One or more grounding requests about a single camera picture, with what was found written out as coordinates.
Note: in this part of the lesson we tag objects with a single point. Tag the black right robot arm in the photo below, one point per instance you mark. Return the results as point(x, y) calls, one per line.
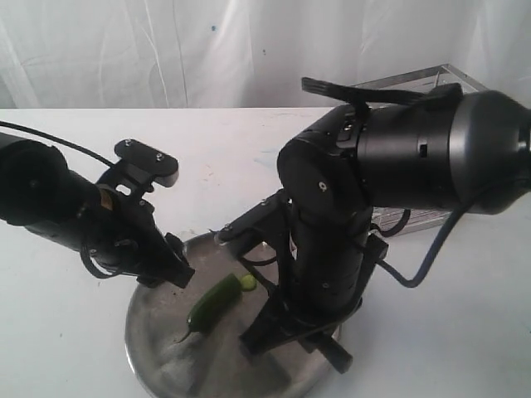
point(440, 150)

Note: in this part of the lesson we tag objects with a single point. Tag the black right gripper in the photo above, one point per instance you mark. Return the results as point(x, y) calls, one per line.
point(324, 265)

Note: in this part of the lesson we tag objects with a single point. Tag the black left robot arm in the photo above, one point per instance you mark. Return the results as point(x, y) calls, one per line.
point(38, 191)

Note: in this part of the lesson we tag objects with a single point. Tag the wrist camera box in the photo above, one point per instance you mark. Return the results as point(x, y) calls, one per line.
point(265, 222)
point(146, 164)

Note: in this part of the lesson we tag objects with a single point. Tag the green cucumber piece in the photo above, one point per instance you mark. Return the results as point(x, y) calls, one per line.
point(213, 306)

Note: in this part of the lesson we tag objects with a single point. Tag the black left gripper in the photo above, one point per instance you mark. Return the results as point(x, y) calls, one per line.
point(118, 234)

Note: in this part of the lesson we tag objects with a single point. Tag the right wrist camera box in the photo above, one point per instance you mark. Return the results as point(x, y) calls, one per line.
point(265, 222)

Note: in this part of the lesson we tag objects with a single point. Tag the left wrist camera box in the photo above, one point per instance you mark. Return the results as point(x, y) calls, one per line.
point(146, 164)

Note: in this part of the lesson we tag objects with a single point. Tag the cut cucumber end piece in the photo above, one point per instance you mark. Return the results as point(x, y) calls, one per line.
point(248, 283)

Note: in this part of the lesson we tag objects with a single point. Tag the round stainless steel plate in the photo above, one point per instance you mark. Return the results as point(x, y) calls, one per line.
point(169, 361)

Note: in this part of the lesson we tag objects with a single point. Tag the white backdrop curtain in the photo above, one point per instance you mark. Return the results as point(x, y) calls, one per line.
point(211, 54)

